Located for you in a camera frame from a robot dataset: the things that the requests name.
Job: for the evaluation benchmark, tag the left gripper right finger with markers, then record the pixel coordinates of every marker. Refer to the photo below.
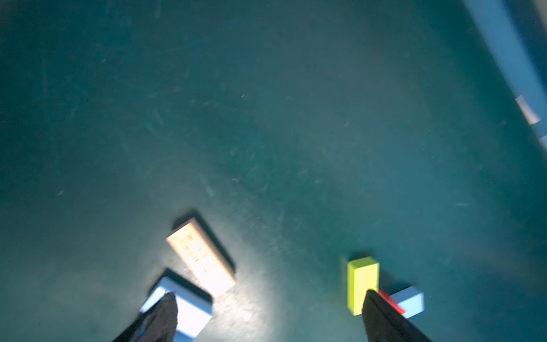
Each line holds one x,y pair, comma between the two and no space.
384,324

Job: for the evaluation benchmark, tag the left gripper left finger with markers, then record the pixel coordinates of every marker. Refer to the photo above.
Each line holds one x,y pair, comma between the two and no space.
159,323

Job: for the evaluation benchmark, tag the light blue block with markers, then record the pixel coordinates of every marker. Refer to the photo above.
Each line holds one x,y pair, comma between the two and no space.
409,301
194,305

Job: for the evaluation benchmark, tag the lime green rectangular block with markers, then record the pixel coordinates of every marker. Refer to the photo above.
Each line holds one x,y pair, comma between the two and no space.
363,275

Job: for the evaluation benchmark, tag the natural wood block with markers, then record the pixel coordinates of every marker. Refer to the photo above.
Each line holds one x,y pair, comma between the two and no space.
207,263

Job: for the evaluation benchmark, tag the red triangular block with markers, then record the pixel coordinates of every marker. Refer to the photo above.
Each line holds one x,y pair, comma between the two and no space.
391,302

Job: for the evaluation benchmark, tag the aluminium back frame bar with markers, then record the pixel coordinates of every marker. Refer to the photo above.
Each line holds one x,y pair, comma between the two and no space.
515,35

